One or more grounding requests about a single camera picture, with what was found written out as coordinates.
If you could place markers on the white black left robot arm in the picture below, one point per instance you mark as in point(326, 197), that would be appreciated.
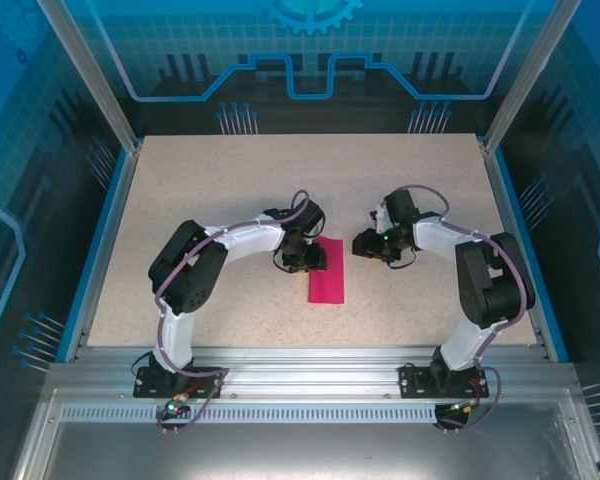
point(250, 240)

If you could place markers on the pink paper sheet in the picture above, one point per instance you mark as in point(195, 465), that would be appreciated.
point(327, 285)

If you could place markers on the grey metal tray panel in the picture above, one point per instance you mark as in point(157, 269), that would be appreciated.
point(305, 450)

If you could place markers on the aluminium side rail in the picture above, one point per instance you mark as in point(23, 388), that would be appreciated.
point(121, 200)
point(500, 190)

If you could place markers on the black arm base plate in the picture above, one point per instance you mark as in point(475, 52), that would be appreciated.
point(145, 385)
point(412, 382)

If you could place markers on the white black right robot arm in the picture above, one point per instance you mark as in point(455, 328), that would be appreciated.
point(435, 235)

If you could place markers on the blue table edge strip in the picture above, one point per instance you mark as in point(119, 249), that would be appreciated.
point(513, 200)
point(111, 200)

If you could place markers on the yellow connector with LED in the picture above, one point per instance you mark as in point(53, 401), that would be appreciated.
point(172, 407)
point(460, 407)

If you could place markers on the aluminium extrusion beam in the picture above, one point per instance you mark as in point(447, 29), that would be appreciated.
point(305, 375)

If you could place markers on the aluminium frame post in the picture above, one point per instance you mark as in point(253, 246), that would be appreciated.
point(95, 75)
point(530, 75)

